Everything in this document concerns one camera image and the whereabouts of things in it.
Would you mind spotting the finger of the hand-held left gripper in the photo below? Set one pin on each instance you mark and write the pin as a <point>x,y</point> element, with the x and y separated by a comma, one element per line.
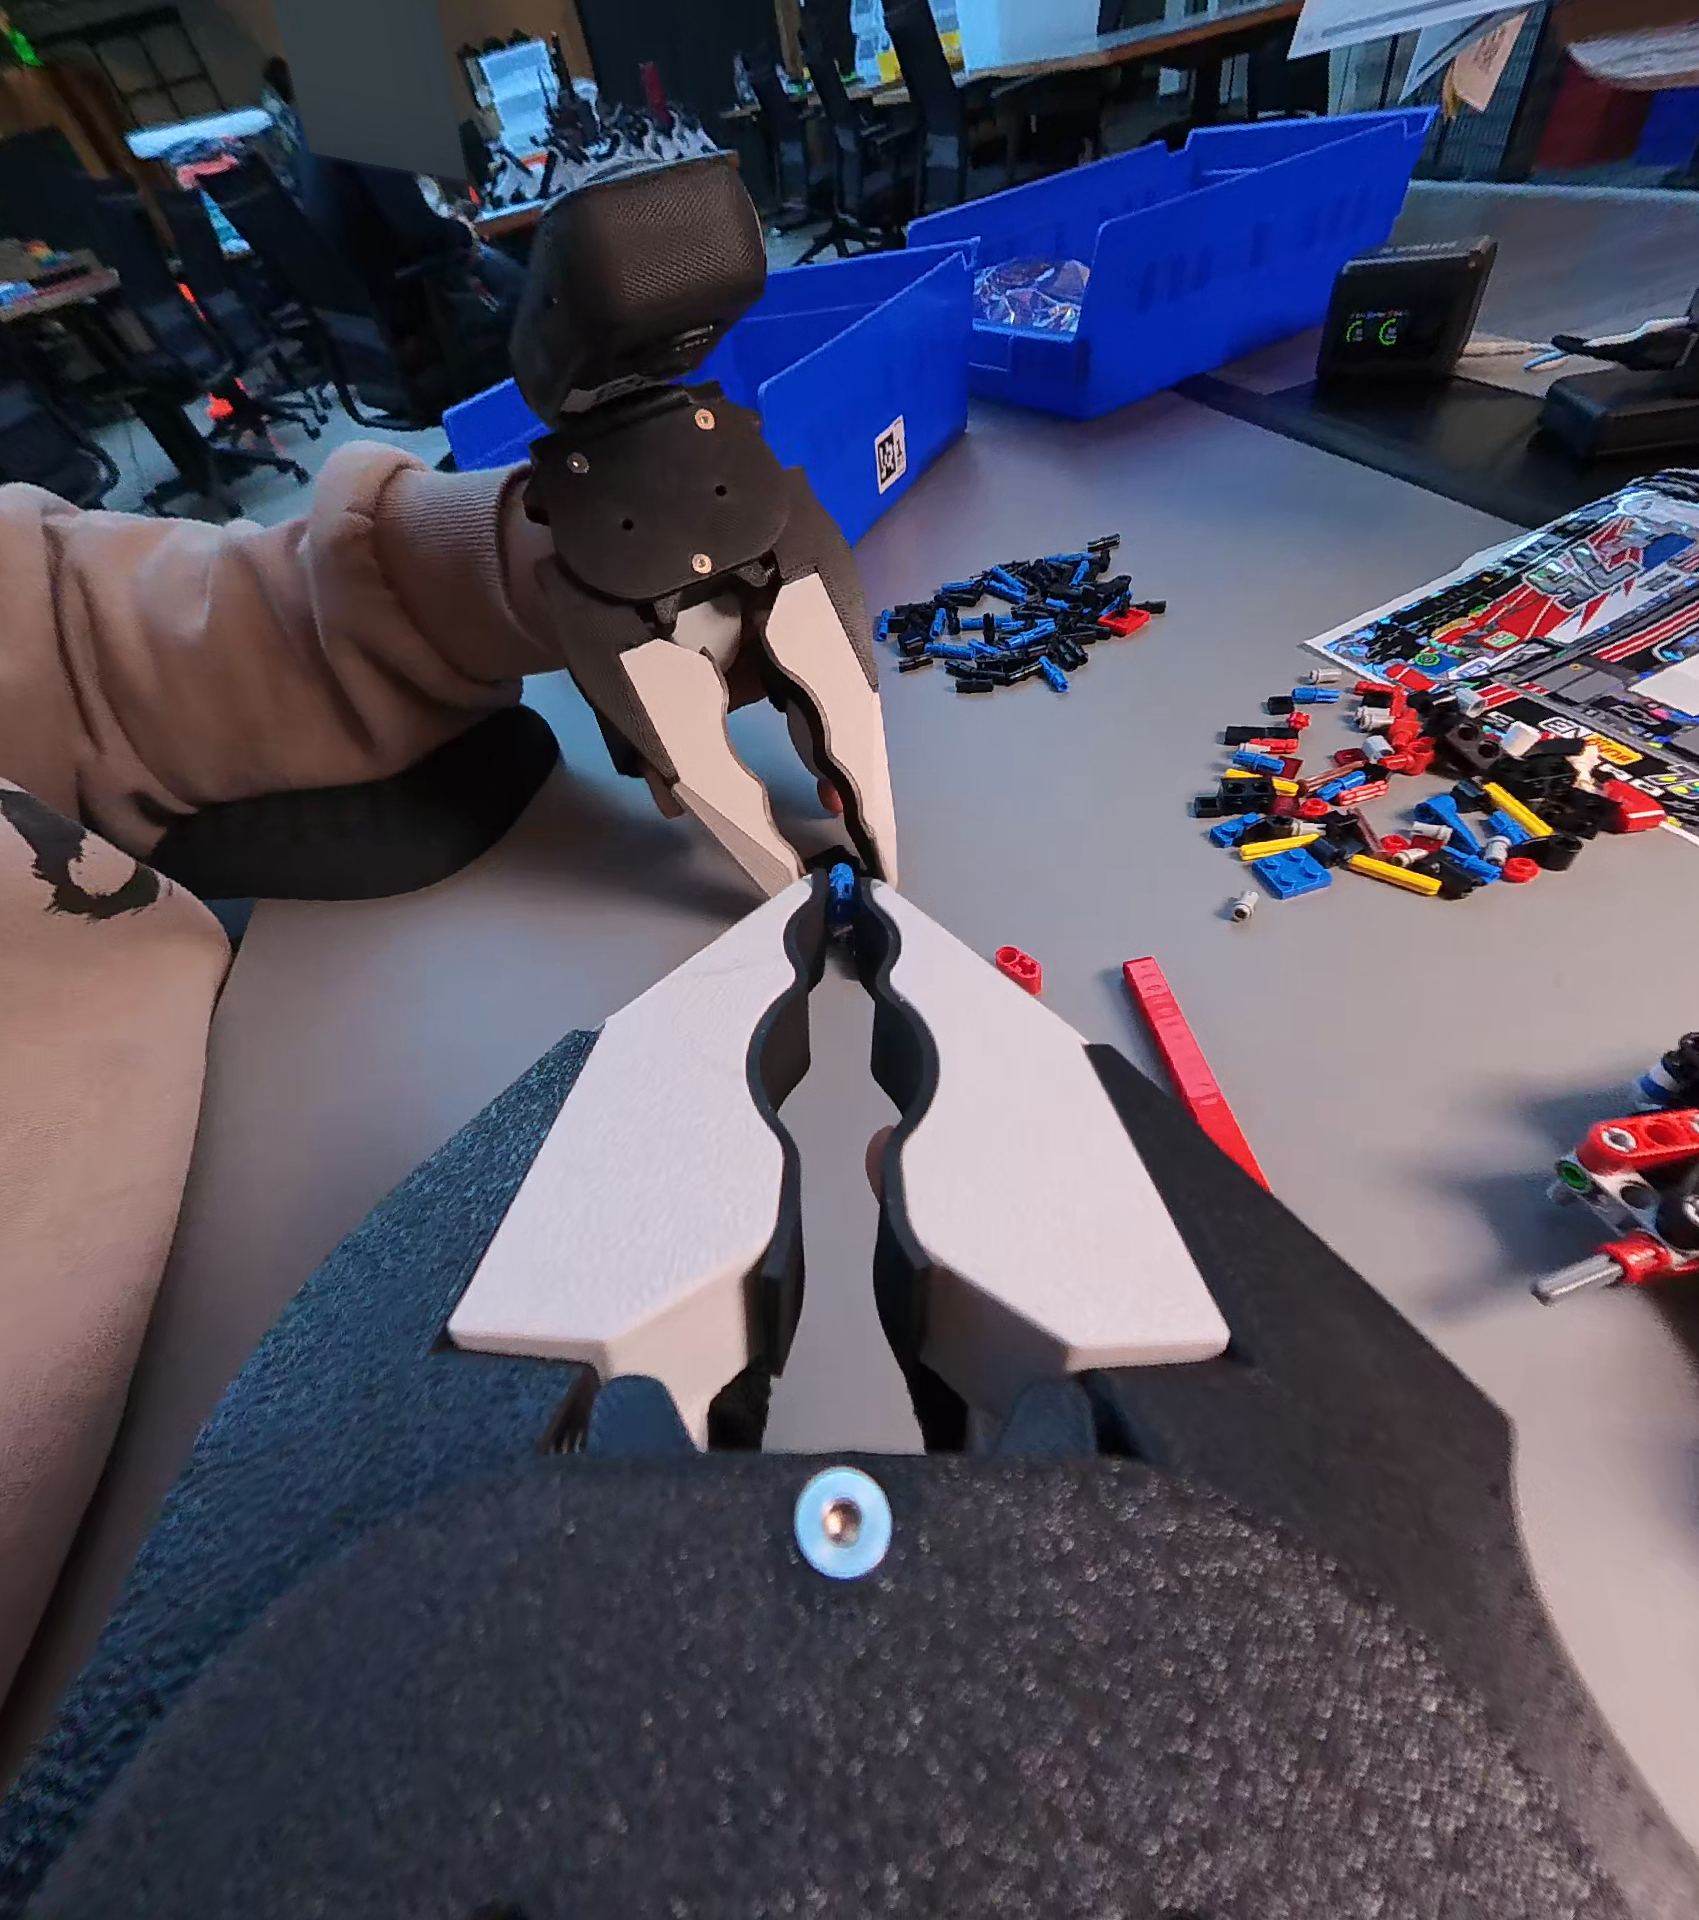
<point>851,704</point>
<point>685,720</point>

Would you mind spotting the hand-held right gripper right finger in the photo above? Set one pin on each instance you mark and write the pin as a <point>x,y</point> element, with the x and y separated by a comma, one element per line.
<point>1061,1200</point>

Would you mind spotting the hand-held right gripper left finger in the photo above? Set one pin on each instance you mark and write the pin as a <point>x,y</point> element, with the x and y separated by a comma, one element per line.
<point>641,1184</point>

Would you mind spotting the blue toy pin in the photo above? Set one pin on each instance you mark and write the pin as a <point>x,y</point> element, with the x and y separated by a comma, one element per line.
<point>839,892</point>

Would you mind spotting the pile of blue black pins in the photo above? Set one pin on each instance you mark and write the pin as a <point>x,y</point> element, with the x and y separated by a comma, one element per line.
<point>1015,614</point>

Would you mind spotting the long red toy beam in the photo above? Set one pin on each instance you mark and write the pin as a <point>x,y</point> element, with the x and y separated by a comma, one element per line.
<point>1187,1058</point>

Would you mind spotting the labelled blue storage bin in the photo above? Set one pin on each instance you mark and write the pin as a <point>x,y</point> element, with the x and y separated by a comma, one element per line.
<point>835,405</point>

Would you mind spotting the small red toy connector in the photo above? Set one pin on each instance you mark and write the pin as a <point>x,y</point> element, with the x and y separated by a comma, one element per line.
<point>1019,968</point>

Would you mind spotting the pile of mixed toy bricks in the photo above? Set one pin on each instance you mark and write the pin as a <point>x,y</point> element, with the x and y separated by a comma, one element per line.
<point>1435,794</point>

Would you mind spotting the person's left forearm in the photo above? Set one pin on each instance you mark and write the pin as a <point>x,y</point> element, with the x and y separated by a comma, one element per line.
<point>219,631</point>

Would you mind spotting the person's left hand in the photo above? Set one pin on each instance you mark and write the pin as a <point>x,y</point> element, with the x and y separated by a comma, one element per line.
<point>829,794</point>

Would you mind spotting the person's right hand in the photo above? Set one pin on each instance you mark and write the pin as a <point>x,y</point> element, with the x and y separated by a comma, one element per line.
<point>875,1163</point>

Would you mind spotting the black round pad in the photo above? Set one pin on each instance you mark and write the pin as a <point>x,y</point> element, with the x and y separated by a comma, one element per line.
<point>369,824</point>

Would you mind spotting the cluttered background workbench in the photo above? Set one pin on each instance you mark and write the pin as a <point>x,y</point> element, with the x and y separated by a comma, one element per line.
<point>611,143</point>

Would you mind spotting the shiny clear plastic bag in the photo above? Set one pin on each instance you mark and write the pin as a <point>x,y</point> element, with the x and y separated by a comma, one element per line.
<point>1031,296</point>

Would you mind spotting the row of black office chairs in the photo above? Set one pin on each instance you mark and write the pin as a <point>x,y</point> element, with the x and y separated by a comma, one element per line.
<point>265,301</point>

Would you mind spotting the white storage box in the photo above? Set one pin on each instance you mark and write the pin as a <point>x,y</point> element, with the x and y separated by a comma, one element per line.
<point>1031,31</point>

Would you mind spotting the person's beige clothing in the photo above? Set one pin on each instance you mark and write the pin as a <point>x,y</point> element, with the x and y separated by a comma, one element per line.
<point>25,1200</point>

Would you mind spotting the background wooden desk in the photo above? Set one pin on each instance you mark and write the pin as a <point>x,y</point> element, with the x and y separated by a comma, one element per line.
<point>39,284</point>

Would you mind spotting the black power bank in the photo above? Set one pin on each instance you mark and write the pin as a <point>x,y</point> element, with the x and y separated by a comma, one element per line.
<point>1405,308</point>

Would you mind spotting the holographic sticker sheet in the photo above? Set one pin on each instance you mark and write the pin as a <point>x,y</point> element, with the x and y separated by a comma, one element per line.
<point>1614,631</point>

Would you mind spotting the small black power adapter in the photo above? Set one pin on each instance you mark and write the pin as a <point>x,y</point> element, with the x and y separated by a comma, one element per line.
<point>1638,413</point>

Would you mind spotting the instruction booklet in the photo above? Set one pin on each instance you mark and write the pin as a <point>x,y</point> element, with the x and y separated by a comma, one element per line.
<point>1391,22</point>

